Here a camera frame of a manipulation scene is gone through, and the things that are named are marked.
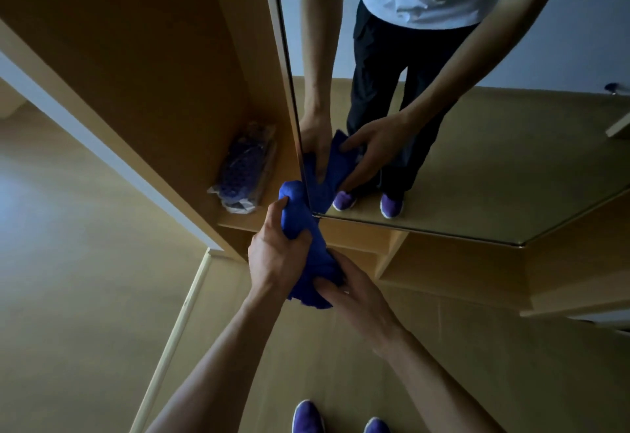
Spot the blue packet in plastic wrap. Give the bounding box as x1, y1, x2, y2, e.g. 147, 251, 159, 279
207, 121, 278, 215

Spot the blue microfibre cloth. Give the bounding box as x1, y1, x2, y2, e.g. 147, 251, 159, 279
278, 180, 347, 310

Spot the person's purple left shoe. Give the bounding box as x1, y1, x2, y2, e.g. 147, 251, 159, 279
291, 400, 326, 433

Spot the person's left hand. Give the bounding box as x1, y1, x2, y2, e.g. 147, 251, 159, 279
247, 196, 314, 303

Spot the person's left forearm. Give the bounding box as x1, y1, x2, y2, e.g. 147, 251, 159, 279
145, 289, 287, 433

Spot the wooden wardrobe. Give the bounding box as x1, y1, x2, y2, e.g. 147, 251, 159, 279
0, 0, 630, 321

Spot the tall framed mirror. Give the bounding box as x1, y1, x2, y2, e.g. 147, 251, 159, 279
258, 0, 630, 249

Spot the person's right forearm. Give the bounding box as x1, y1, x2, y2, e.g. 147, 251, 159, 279
381, 330, 508, 433

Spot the person's right hand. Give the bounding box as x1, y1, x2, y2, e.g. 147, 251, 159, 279
313, 249, 408, 361

